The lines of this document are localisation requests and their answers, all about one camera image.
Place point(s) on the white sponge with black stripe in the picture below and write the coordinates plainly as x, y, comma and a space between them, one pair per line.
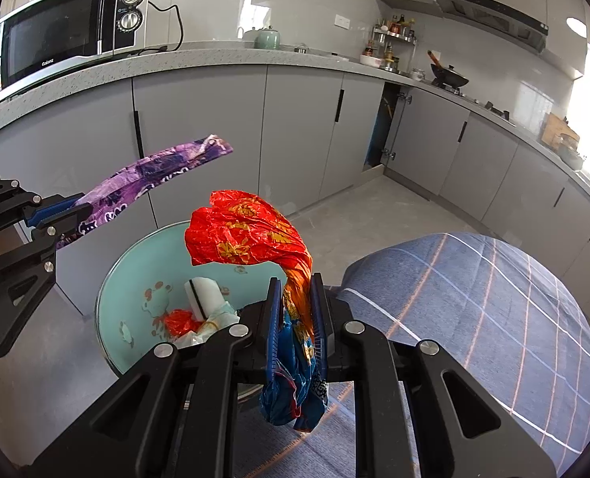
208, 294

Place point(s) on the grey base cabinets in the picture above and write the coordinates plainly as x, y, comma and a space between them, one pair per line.
300, 134

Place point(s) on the red plastic bag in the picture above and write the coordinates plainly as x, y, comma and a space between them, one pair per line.
180, 322

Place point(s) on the small metal container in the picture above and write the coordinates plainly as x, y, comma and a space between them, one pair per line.
301, 50

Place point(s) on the white bowl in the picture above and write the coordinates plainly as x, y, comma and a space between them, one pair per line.
370, 60

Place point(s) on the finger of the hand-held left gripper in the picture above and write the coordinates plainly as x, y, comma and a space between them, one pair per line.
43, 246
51, 211

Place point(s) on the large mixing bowl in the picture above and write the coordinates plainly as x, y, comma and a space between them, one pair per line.
571, 157

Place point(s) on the spice rack with bottles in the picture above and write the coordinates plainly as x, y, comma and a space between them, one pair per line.
394, 25

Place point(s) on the white wall switch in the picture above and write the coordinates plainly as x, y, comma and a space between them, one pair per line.
342, 21

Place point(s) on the teal patterned bin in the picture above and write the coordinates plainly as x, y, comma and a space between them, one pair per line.
135, 279

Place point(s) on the white plastic bag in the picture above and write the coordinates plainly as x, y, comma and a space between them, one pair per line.
220, 316

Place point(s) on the teal kettle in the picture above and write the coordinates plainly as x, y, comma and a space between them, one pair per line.
266, 40

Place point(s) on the metal spice rack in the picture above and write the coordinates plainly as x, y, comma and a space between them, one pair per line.
392, 37

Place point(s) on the gas stove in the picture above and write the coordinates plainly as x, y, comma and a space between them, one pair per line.
494, 108

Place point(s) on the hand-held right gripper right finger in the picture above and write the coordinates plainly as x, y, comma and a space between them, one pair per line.
318, 323

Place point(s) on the wooden cutting board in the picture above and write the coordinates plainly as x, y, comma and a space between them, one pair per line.
556, 129

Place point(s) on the small glass jar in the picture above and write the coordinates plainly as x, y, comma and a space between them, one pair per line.
417, 73

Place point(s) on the black wok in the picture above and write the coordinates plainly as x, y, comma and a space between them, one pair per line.
449, 78

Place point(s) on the black range hood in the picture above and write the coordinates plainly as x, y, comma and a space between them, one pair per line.
494, 12

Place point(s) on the blue plaid tablecloth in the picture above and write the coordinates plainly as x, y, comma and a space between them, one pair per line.
474, 298

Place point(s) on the red and blue plastic wrapper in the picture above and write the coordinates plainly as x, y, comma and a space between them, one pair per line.
245, 229

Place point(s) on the purple plastic wrapper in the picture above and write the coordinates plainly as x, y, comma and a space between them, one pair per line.
150, 169

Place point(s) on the silver and black microwave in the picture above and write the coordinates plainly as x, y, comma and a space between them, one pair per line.
51, 45

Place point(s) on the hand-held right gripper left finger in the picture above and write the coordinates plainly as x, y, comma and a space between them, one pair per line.
275, 338

